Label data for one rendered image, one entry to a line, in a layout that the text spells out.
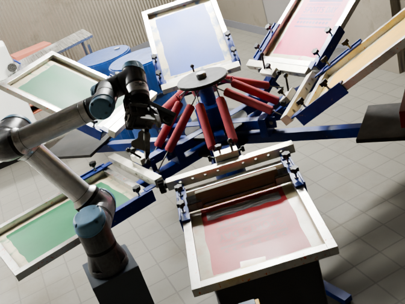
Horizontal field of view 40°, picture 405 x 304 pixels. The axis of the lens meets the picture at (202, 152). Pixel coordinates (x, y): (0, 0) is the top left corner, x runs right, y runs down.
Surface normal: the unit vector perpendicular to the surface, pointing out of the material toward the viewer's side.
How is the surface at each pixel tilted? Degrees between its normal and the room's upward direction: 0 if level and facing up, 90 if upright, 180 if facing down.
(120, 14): 90
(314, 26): 32
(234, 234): 0
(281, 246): 0
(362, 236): 0
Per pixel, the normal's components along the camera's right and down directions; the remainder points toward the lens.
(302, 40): -0.65, -0.48
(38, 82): 0.23, -0.75
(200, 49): -0.18, -0.51
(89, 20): 0.40, 0.30
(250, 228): -0.28, -0.86
